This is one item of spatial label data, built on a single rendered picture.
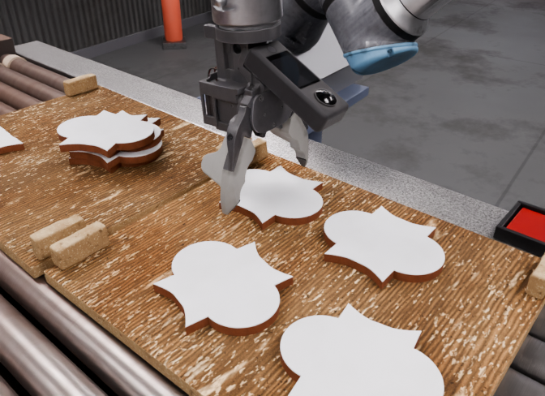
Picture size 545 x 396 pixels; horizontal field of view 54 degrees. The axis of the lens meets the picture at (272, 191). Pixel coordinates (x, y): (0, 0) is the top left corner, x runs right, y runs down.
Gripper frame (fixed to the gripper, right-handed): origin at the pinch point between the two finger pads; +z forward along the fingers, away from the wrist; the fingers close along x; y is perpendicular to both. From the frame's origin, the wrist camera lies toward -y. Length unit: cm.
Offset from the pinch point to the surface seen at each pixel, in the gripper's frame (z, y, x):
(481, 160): 92, 42, -209
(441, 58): 87, 129, -352
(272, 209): 0.1, -2.6, 3.2
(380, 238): 1.0, -15.2, 0.0
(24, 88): -1, 67, -3
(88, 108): -1.7, 42.4, -2.1
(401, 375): 1.7, -25.5, 14.7
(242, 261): 0.4, -6.3, 12.4
